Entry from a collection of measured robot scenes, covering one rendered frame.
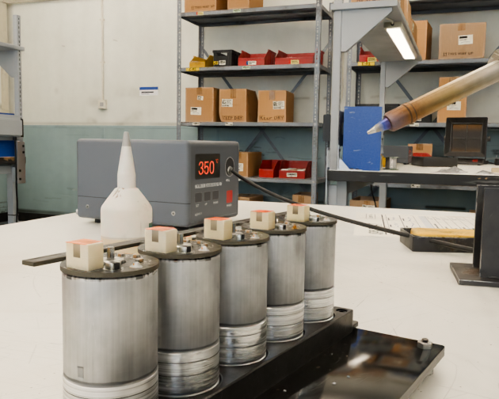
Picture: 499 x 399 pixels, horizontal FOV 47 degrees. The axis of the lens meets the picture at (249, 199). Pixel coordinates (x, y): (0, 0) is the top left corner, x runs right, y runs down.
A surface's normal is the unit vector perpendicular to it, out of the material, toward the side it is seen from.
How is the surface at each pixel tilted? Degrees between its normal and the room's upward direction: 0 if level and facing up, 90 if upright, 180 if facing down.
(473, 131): 80
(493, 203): 90
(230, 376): 0
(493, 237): 90
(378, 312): 0
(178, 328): 90
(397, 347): 0
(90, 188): 90
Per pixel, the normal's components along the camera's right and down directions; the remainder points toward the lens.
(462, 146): -0.46, -0.09
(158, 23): -0.34, 0.08
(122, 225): 0.07, 0.22
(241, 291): 0.26, 0.10
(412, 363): 0.02, -0.99
